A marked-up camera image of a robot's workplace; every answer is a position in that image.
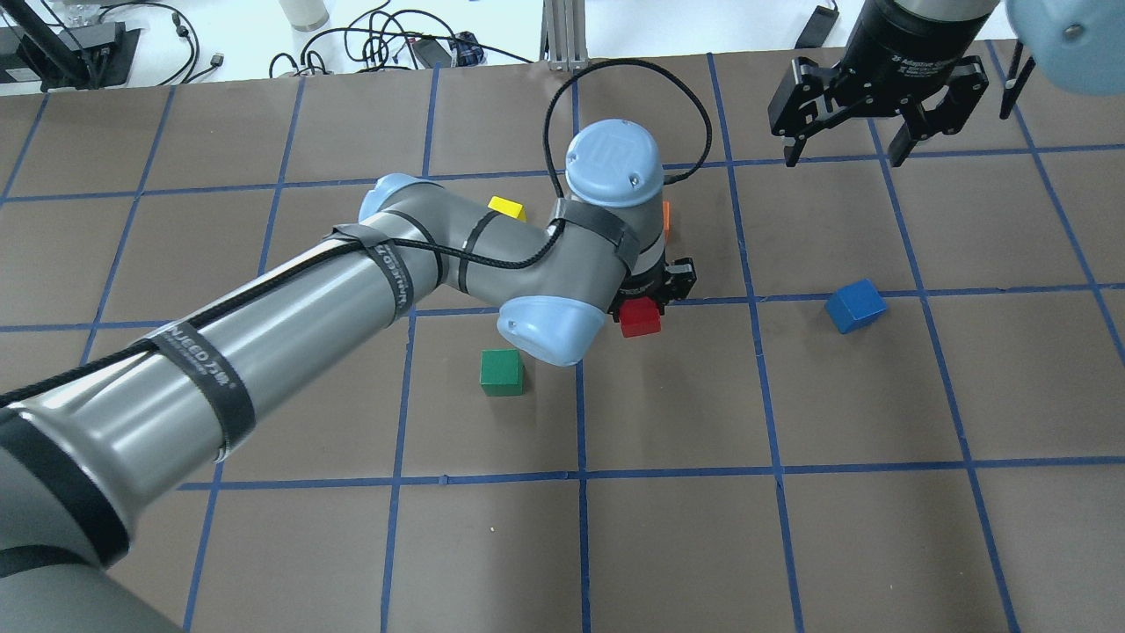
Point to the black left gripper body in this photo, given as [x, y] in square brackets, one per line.
[641, 287]

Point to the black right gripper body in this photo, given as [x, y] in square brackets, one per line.
[914, 46]

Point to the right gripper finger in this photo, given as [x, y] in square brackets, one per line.
[794, 141]
[917, 127]

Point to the red wooden block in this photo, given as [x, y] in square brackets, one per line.
[639, 317]

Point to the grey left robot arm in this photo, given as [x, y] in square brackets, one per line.
[86, 452]

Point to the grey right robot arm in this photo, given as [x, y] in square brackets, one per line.
[1076, 44]

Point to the blue wooden block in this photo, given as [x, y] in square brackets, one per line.
[855, 306]

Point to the yellow wooden block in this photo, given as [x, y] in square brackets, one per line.
[508, 207]

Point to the green wooden block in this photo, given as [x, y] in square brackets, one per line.
[501, 373]

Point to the black power adapter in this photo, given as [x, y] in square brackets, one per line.
[818, 27]

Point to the aluminium frame post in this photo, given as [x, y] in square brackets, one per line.
[563, 44]

